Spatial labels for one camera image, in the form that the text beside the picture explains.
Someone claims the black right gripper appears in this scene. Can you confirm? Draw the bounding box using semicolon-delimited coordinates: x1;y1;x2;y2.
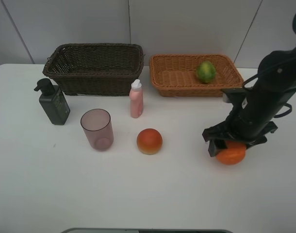
202;109;277;157

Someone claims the orange tangerine fruit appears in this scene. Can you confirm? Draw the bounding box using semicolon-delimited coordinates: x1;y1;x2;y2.
216;141;247;165

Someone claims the red yellow peach fruit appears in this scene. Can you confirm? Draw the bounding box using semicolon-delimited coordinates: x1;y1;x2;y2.
136;128;163;155

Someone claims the green mango fruit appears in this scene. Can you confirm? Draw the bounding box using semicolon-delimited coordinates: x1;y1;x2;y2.
196;61;216;83

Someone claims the pink squeeze bottle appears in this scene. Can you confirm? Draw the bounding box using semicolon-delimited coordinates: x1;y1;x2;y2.
129;79;144;118

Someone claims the translucent pink plastic cup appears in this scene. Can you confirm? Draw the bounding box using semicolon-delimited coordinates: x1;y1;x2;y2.
80;109;114;151

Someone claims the dark green pump bottle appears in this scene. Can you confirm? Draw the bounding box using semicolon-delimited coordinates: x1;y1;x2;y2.
34;78;70;125

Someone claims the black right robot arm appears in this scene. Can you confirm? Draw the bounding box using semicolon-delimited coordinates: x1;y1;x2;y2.
202;47;296;157

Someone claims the light brown wicker basket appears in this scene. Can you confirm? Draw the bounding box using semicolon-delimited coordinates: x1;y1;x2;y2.
149;54;243;97

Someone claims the dark brown wicker basket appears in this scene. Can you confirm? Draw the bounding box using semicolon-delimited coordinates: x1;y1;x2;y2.
43;43;144;96

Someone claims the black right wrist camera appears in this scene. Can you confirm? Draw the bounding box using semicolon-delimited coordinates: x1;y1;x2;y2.
221;87;252;105

